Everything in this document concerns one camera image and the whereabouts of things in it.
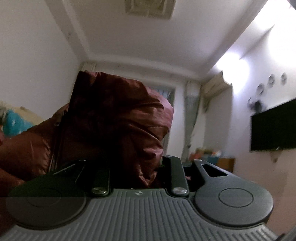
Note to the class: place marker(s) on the barred window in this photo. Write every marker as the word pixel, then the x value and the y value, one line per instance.
pixel 167 92

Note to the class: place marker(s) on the teal and orange pillow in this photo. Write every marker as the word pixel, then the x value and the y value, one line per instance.
pixel 13 124

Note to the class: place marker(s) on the maroon puffer jacket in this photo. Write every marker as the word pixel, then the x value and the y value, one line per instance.
pixel 114 123

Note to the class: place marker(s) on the wall air conditioner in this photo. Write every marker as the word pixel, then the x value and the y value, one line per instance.
pixel 215 86

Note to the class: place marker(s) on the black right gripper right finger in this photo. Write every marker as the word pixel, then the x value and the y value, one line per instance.
pixel 218 195

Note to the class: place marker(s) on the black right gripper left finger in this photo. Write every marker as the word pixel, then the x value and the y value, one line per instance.
pixel 58 198

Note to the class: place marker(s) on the grey checked curtain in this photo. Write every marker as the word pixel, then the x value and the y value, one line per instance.
pixel 191 105

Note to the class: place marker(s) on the ceiling vent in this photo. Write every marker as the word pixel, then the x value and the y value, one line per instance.
pixel 161 9

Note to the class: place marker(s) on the black wall television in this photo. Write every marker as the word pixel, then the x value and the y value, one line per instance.
pixel 273 129

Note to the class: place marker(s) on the boxes on cabinet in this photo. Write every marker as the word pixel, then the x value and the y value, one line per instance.
pixel 201 152

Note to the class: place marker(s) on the wall decoration plates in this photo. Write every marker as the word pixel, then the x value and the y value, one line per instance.
pixel 266 94

